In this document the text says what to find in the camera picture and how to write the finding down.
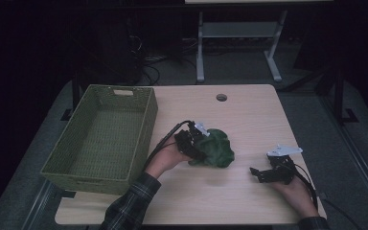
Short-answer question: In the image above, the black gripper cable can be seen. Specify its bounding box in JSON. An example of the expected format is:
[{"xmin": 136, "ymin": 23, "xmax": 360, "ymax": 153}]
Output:
[
  {"xmin": 143, "ymin": 120, "xmax": 194, "ymax": 171},
  {"xmin": 291, "ymin": 162, "xmax": 320, "ymax": 210}
]

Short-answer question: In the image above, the green woven basket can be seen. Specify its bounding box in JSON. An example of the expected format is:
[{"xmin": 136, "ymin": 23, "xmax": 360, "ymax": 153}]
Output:
[{"xmin": 39, "ymin": 83, "xmax": 159, "ymax": 196}]

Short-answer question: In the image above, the black floor cables bundle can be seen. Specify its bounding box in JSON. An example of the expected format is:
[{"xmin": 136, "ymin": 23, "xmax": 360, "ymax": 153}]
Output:
[{"xmin": 126, "ymin": 18, "xmax": 199, "ymax": 86}]

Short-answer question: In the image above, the person's right hand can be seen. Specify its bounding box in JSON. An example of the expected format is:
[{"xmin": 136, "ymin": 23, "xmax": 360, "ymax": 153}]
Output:
[{"xmin": 268, "ymin": 176, "xmax": 321, "ymax": 219}]

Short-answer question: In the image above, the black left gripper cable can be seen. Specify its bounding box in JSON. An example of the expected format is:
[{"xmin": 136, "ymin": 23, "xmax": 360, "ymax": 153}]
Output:
[{"xmin": 143, "ymin": 120, "xmax": 194, "ymax": 171}]

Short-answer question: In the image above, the black floor cable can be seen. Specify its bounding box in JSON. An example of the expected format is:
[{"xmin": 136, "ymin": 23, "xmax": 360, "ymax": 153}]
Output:
[{"xmin": 318, "ymin": 193, "xmax": 363, "ymax": 230}]

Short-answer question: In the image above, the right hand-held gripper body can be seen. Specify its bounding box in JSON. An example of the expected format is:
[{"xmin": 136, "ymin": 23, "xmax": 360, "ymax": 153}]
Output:
[{"xmin": 265, "ymin": 144, "xmax": 304, "ymax": 186}]

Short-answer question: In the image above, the black metal stand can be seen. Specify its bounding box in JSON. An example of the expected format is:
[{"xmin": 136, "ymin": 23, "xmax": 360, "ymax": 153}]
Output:
[{"xmin": 330, "ymin": 68, "xmax": 360, "ymax": 127}]

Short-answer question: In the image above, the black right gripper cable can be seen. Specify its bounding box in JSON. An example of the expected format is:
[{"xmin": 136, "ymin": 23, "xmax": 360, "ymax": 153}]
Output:
[{"xmin": 291, "ymin": 162, "xmax": 320, "ymax": 210}]

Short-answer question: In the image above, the white metal shelf stand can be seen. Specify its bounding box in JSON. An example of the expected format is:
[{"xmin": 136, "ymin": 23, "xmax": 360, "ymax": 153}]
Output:
[{"xmin": 195, "ymin": 10, "xmax": 289, "ymax": 84}]

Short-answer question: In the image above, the green fuzzy cloth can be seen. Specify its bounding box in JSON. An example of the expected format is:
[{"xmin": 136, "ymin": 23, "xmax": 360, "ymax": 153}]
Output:
[{"xmin": 188, "ymin": 127, "xmax": 236, "ymax": 170}]

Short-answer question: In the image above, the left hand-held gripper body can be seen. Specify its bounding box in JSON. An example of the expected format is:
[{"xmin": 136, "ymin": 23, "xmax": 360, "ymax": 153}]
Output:
[{"xmin": 173, "ymin": 120, "xmax": 211, "ymax": 161}]

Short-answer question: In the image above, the person's left hand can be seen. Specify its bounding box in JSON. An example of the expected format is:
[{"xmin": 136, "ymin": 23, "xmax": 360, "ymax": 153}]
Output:
[{"xmin": 145, "ymin": 136, "xmax": 194, "ymax": 180}]

